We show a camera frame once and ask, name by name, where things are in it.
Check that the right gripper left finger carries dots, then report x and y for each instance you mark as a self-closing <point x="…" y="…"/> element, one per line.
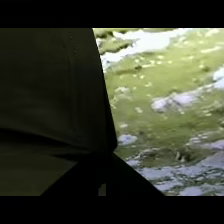
<point x="77" y="181"/>

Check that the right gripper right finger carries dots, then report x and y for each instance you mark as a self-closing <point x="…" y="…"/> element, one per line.
<point x="130" y="181"/>

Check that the dark green garment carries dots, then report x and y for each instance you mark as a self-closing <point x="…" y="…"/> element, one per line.
<point x="50" y="93"/>

